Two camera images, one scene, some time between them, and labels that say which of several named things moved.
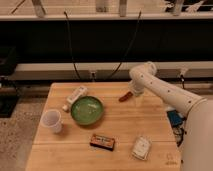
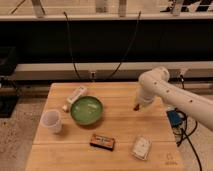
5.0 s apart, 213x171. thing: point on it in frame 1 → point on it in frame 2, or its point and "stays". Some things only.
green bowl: [86, 110] stays
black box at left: [8, 89] stays
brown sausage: [127, 96] → [137, 107]
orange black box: [102, 142] stays
